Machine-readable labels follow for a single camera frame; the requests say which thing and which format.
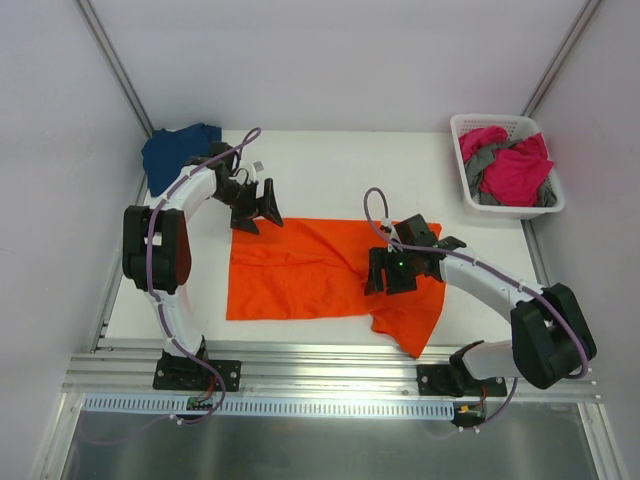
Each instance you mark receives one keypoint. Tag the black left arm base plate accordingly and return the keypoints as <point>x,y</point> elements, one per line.
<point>182,374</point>

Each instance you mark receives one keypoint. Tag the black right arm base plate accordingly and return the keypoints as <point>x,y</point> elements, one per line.
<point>450,381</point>

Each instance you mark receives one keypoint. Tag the aluminium front mounting rail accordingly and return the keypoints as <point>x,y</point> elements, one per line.
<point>268,369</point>

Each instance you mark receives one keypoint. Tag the white slotted cable duct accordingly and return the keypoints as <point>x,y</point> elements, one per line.
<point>265,406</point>

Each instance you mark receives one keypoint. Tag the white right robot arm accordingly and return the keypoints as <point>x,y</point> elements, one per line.
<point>550,339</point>

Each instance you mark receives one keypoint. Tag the left corner aluminium post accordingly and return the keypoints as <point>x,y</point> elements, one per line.
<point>116,66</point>

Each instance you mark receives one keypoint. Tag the right corner aluminium post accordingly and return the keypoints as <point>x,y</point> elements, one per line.
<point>577,29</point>

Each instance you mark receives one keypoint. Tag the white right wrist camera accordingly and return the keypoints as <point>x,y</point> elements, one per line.
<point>387,226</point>

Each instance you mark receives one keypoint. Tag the grey t shirt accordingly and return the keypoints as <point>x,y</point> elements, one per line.
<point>480,170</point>

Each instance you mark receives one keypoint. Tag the pink t shirt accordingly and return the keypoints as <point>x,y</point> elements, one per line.
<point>515,170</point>

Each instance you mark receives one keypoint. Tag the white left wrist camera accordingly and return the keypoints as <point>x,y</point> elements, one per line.
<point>255,168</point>

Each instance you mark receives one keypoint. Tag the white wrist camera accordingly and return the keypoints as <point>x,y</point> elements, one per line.
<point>387,226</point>
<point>255,168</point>

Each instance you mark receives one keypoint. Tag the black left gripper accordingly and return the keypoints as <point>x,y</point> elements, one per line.
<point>252,205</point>

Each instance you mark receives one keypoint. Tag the blue folded t shirt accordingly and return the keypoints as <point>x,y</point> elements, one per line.
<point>167,152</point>

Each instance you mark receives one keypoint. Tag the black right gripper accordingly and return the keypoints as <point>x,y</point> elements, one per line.
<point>392,272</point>

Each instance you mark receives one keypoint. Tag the corner aluminium post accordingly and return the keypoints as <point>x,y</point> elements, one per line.
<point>116,66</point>
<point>577,29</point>

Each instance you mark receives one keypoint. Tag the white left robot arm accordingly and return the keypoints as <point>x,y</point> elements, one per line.
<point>157,258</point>

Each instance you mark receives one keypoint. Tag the orange t shirt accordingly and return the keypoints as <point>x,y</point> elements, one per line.
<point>318,268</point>

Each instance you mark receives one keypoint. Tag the white plastic basket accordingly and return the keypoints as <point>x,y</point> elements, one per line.
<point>505,168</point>

